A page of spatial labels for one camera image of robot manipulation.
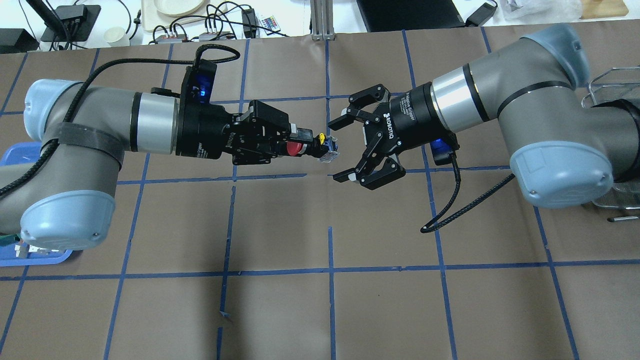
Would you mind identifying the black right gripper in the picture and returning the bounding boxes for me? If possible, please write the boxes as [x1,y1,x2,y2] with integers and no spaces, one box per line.
[327,82,457,191]

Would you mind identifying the black braided cable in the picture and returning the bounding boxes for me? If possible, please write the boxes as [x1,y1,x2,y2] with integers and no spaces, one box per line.
[420,145,516,235]
[0,43,242,198]

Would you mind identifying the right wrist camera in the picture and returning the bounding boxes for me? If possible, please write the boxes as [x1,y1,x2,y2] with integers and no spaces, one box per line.
[429,138,456,166]

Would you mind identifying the white paper cup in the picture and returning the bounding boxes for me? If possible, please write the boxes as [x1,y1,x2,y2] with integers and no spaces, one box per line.
[103,26,131,48]

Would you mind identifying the black laptop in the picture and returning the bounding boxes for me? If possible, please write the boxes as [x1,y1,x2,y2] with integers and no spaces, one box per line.
[356,0,466,33]

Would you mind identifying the red emergency stop button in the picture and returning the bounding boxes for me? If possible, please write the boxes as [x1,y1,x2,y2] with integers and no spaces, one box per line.
[283,132,340,163]

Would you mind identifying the clear plastic bag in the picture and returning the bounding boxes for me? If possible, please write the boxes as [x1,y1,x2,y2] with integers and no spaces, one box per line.
[498,0,583,23]

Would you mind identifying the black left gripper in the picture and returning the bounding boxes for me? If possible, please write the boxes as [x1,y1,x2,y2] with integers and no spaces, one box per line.
[174,100,314,166]

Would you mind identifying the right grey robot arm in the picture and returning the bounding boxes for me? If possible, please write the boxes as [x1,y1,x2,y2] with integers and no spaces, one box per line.
[328,23,639,208]

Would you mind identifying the metal wire shelf tray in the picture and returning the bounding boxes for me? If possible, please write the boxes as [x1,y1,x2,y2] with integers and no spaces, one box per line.
[581,65,640,223]

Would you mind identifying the beige tray with plates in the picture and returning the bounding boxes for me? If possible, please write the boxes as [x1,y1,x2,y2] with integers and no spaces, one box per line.
[141,0,221,32]

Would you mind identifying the black braided cable right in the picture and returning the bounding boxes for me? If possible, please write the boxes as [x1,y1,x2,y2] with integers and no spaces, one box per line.
[420,145,516,235]

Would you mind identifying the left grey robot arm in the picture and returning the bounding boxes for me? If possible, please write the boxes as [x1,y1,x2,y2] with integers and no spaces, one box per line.
[0,79,325,251]

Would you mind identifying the black braided cable left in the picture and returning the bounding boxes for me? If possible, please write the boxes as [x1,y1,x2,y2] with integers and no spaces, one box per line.
[0,43,242,198]

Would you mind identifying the black power adapter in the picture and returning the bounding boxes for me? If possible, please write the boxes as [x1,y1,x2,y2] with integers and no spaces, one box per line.
[464,2,498,28]

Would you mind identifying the wooden board stand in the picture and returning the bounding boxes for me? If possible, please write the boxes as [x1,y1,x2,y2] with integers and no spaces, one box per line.
[580,0,630,20]

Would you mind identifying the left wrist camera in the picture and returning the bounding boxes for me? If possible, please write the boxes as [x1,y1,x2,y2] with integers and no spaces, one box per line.
[180,59,218,104]

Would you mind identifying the aluminium frame post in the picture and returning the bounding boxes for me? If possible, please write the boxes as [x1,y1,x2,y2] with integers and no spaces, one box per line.
[310,0,336,41]

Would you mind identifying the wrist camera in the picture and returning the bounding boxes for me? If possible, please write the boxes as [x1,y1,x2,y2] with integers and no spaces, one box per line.
[429,138,456,166]
[180,59,218,104]

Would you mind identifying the blue plastic tray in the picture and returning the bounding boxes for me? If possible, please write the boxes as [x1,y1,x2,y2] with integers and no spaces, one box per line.
[0,141,73,268]

